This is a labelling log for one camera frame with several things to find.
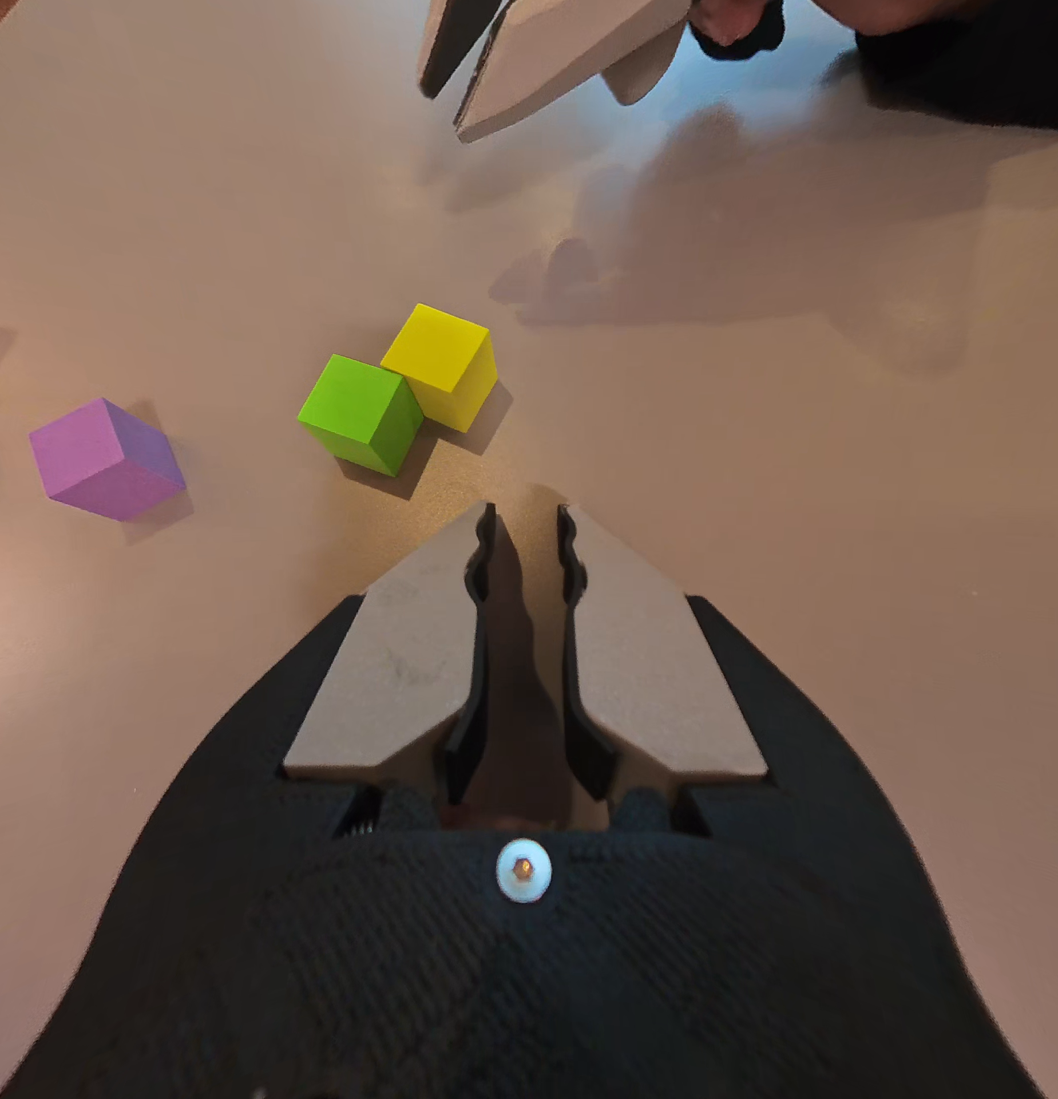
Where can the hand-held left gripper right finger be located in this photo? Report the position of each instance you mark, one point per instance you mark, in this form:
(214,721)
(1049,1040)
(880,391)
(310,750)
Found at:
(657,678)

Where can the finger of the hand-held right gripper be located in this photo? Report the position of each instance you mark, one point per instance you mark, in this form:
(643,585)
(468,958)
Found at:
(563,51)
(460,34)

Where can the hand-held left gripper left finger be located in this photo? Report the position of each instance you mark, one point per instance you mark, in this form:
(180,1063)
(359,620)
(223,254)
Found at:
(391,670)

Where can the green foam cube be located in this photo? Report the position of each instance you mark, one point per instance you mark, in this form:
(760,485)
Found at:
(353,403)

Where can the yellow foam cube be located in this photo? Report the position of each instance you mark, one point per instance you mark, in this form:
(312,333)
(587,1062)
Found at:
(434,348)

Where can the purple foam cube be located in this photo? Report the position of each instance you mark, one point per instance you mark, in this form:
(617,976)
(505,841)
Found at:
(82,446)

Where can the person's right hand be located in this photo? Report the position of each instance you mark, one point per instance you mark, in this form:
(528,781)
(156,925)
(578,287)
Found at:
(889,13)

